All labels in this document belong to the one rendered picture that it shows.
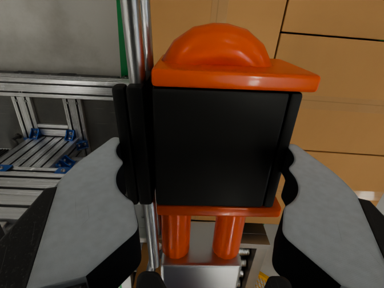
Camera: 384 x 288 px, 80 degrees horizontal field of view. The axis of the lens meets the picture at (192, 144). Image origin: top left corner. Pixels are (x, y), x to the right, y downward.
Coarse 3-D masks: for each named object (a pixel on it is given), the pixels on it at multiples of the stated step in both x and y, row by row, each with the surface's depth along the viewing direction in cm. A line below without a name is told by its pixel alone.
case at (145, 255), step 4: (144, 244) 105; (144, 248) 103; (144, 252) 101; (144, 256) 100; (148, 256) 100; (144, 260) 98; (148, 260) 98; (160, 260) 98; (140, 264) 96; (144, 264) 96; (160, 264) 97; (140, 268) 95; (144, 268) 95; (160, 268) 95; (140, 272) 93; (160, 272) 94; (136, 276) 92; (136, 280) 90; (136, 284) 89
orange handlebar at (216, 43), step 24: (216, 24) 11; (192, 48) 11; (216, 48) 11; (240, 48) 11; (264, 48) 11; (168, 216) 16; (216, 216) 17; (168, 240) 17; (216, 240) 18; (240, 240) 17
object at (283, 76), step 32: (160, 64) 11; (288, 64) 12; (160, 96) 10; (192, 96) 10; (224, 96) 10; (256, 96) 10; (288, 96) 10; (160, 128) 11; (192, 128) 11; (224, 128) 11; (256, 128) 11; (288, 128) 11; (160, 160) 12; (192, 160) 12; (224, 160) 12; (256, 160) 12; (160, 192) 13; (192, 192) 13; (224, 192) 13; (256, 192) 13
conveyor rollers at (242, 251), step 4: (240, 248) 117; (244, 248) 117; (248, 248) 117; (240, 252) 116; (244, 252) 116; (248, 252) 116; (240, 256) 124; (244, 260) 121; (244, 264) 121; (136, 272) 130; (240, 276) 125; (240, 280) 130; (240, 284) 129
